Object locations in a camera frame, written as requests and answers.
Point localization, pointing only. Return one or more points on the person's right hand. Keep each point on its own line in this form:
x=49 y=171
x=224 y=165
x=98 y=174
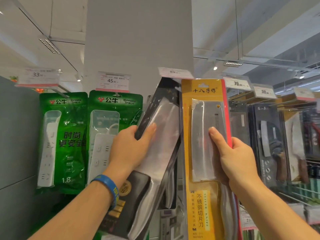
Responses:
x=240 y=164

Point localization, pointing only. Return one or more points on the person's left hand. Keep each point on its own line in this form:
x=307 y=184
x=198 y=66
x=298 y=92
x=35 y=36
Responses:
x=127 y=152

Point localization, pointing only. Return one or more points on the packaged round black knife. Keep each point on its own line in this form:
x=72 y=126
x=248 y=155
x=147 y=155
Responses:
x=267 y=147

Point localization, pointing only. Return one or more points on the packaged cleaver wooden handle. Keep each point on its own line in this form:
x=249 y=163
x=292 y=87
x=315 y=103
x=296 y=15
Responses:
x=238 y=122

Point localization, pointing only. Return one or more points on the black packaged cleaver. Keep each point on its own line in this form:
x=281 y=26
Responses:
x=165 y=122
x=171 y=187

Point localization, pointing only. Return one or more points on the yellow packaged cleaver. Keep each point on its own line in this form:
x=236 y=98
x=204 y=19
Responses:
x=200 y=212

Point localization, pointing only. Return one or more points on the white flip price tag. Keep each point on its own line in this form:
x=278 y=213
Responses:
x=175 y=72

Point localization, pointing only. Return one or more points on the grey metal display shelf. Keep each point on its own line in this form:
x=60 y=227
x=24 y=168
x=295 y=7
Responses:
x=17 y=134

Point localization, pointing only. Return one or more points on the person's left forearm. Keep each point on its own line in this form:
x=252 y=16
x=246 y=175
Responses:
x=75 y=217

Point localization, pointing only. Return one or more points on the person's right forearm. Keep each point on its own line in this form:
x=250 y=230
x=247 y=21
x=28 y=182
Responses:
x=270 y=214

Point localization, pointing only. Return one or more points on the green packaged power strips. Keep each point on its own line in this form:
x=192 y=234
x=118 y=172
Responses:
x=67 y=147
x=105 y=122

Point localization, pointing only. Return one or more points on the blue wristband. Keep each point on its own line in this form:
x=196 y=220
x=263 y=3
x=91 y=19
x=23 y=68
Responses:
x=110 y=183

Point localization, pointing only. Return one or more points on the brown cardboard box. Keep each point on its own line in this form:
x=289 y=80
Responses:
x=285 y=102

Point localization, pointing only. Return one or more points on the row of red Y-peeler packages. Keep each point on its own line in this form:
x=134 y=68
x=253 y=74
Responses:
x=312 y=134

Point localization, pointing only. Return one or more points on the white track spot light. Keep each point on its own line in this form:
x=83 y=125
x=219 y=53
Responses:
x=78 y=76

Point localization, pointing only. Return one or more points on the black linear track light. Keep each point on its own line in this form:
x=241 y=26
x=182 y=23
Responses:
x=233 y=63
x=49 y=46

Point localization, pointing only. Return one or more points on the long ceiling air conditioner vent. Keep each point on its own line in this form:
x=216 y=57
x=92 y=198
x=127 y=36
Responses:
x=311 y=66

